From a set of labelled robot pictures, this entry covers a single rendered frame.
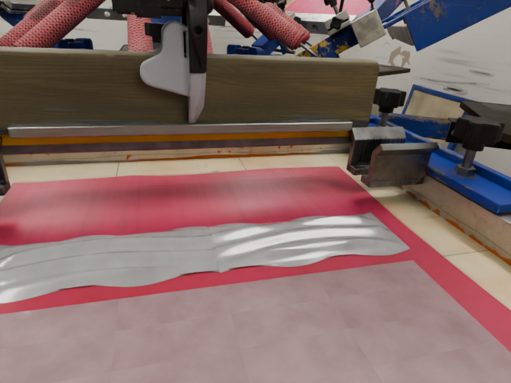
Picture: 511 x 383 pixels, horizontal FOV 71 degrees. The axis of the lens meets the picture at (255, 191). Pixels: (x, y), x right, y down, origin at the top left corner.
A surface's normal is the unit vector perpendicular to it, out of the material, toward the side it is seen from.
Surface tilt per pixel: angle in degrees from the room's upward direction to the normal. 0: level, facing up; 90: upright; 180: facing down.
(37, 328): 0
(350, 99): 90
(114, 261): 32
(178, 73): 84
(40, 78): 90
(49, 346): 0
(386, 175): 90
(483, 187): 0
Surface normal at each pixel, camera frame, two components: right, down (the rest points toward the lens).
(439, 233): 0.06, -0.90
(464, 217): -0.96, 0.07
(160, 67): 0.26, 0.33
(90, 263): 0.18, -0.51
